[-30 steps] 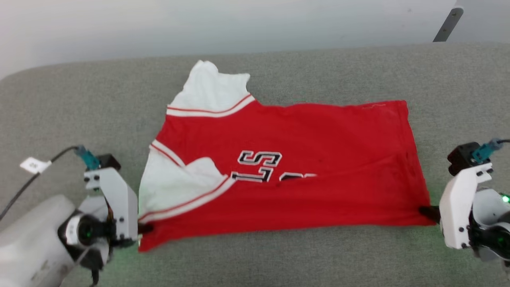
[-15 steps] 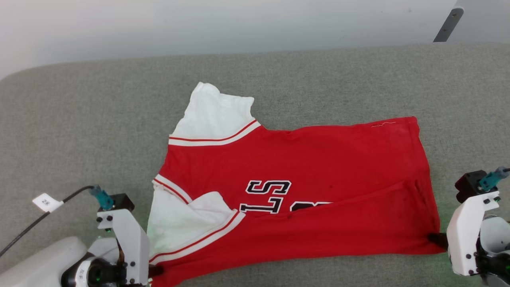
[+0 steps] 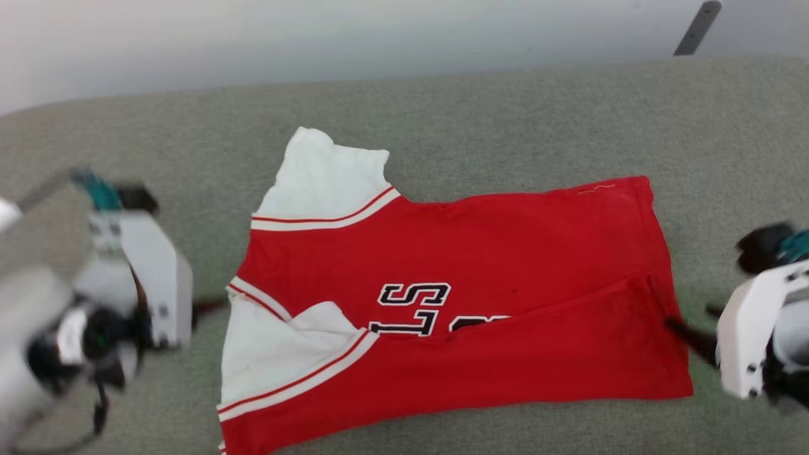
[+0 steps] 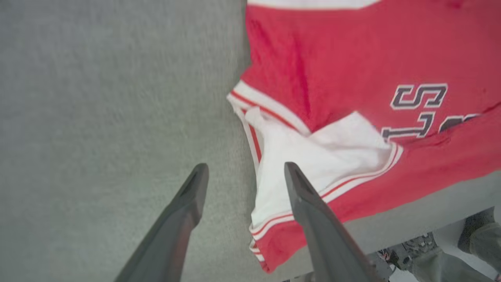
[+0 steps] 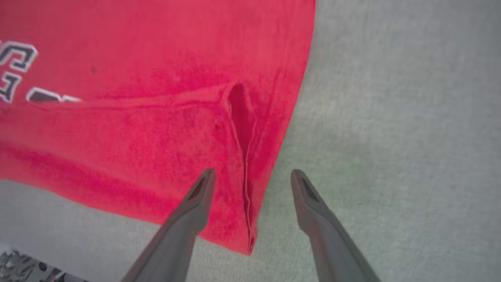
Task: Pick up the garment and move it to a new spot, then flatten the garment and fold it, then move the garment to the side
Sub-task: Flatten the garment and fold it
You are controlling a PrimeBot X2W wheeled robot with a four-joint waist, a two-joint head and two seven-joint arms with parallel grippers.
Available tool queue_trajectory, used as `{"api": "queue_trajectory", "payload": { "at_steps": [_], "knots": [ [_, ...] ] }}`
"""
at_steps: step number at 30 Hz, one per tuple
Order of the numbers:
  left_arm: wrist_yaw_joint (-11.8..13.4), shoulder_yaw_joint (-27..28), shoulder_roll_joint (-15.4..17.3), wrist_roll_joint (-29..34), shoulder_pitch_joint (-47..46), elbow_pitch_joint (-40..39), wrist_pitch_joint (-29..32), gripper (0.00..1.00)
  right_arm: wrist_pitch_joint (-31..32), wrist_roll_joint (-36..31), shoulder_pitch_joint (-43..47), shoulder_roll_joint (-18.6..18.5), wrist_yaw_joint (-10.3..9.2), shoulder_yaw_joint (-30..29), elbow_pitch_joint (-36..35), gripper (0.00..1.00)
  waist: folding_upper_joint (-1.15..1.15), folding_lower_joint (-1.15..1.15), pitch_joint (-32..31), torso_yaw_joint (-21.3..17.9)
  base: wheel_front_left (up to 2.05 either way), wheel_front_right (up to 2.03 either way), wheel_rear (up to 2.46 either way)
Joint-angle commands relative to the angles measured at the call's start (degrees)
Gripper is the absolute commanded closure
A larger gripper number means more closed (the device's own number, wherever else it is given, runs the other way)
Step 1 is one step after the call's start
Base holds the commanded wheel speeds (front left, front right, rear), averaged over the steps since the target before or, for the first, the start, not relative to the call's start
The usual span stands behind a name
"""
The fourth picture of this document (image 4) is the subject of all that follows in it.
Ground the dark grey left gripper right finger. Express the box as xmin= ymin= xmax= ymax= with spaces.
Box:
xmin=284 ymin=162 xmax=384 ymax=282

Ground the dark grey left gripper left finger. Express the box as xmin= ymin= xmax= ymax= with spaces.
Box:
xmin=114 ymin=163 xmax=209 ymax=282

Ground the red and white jersey garment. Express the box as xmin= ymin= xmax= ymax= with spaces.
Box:
xmin=226 ymin=0 xmax=501 ymax=274

